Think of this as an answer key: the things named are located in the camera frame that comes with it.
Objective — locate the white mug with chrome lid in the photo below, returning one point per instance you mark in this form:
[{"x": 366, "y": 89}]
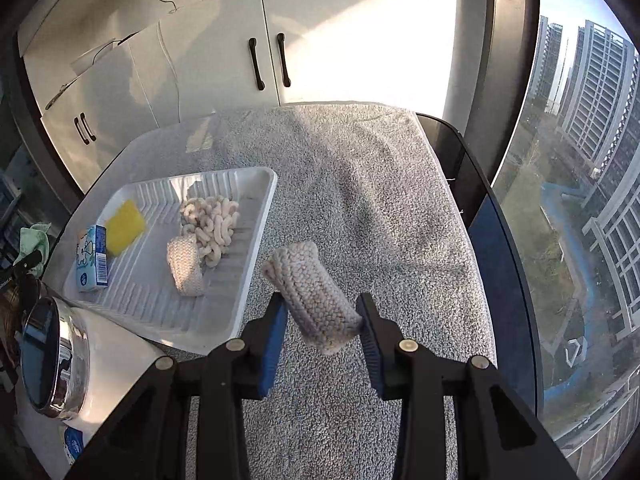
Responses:
[{"x": 115, "y": 360}]

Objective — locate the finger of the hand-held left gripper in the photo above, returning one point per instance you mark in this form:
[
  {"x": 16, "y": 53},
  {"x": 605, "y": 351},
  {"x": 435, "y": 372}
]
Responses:
[{"x": 30, "y": 262}]

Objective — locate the dark flat strip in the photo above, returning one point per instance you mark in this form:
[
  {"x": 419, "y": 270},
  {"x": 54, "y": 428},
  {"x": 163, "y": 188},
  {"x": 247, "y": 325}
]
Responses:
[{"x": 60, "y": 95}]

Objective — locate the grey terry towel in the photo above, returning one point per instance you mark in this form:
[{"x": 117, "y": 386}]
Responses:
[{"x": 375, "y": 210}]

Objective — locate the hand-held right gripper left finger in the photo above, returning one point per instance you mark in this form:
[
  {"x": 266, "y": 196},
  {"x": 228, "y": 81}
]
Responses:
[{"x": 275, "y": 350}]

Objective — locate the yellow rectangular sponge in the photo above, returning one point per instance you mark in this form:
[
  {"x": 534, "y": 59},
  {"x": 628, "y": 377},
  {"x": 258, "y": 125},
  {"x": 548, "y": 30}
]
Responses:
[{"x": 124, "y": 227}]

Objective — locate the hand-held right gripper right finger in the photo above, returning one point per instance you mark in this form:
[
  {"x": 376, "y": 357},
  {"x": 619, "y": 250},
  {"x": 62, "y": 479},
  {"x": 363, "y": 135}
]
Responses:
[{"x": 371, "y": 355}]

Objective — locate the beige knitted cloth roll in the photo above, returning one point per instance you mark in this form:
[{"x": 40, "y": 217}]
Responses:
[
  {"x": 185, "y": 265},
  {"x": 315, "y": 300}
]

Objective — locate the white ribbed plastic tray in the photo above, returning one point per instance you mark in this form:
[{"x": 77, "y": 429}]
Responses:
[{"x": 150, "y": 310}]

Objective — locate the white lower cabinet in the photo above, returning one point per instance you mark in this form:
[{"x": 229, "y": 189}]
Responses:
[{"x": 350, "y": 35}]

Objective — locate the green fabric scrunchie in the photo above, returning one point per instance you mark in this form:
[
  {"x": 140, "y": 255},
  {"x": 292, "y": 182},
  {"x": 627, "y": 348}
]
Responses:
[{"x": 32, "y": 242}]

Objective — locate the black window frame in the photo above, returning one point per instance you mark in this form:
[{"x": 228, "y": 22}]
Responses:
[{"x": 510, "y": 60}]

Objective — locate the high-rise apartment buildings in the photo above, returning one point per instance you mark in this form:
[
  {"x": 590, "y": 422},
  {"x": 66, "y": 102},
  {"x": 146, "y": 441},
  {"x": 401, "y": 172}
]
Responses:
[{"x": 595, "y": 85}]

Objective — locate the blue and white small carton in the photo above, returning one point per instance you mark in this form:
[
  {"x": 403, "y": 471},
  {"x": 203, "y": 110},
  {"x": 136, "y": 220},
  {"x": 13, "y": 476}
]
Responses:
[{"x": 92, "y": 260}]

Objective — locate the blue and white tissue pack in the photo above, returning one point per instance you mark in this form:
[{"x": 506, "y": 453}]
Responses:
[{"x": 73, "y": 446}]

